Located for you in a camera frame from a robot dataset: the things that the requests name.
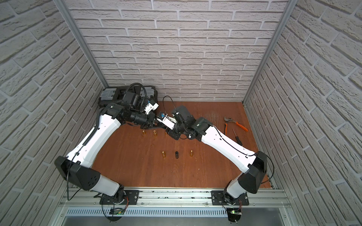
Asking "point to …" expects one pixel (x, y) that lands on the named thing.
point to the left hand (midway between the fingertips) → (165, 123)
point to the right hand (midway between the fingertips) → (171, 126)
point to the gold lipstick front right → (191, 153)
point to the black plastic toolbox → (115, 94)
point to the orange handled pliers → (230, 119)
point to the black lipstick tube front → (176, 155)
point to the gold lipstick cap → (143, 132)
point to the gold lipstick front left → (164, 154)
